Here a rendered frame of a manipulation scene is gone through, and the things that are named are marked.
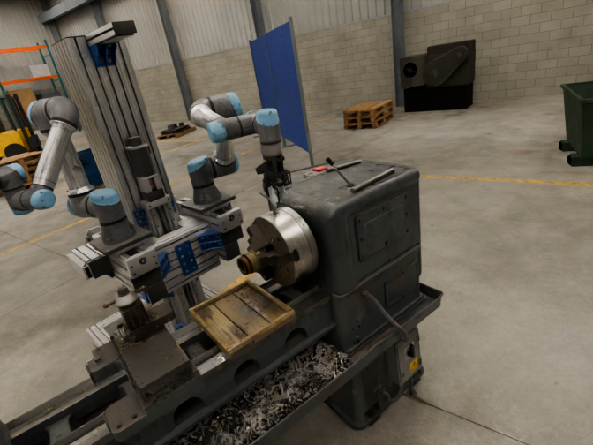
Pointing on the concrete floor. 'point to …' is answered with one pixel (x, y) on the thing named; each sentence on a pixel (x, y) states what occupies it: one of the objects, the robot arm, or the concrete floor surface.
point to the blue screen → (282, 85)
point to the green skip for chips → (578, 123)
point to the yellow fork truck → (16, 139)
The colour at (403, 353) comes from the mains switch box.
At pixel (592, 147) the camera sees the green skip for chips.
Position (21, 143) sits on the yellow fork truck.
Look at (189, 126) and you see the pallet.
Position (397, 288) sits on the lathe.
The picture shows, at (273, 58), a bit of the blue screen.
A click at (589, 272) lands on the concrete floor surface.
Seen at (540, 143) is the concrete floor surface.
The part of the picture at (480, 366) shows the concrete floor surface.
